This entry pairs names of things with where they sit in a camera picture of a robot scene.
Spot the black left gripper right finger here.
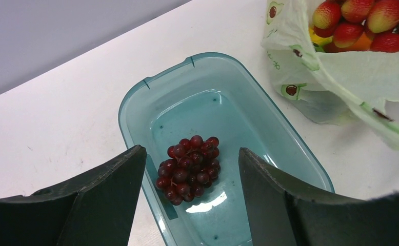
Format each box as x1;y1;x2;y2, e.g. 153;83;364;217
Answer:
238;148;399;245

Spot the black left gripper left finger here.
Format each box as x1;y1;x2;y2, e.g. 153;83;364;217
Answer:
0;145;147;245

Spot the teal plastic tub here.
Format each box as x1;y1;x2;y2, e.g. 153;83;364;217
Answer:
118;52;334;245

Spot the light green plastic bag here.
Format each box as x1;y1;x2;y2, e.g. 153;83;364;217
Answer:
261;1;399;151

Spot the red fake grape bunch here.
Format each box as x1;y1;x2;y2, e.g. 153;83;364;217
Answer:
155;135;221;206

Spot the yellow fake fruit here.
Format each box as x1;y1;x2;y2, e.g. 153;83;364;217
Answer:
309;26;332;47

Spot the orange fake fruit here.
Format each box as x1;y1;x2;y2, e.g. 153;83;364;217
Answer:
323;32;372;53

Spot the red yellow fake lychee bunch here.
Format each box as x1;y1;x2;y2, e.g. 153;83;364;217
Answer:
311;1;399;53

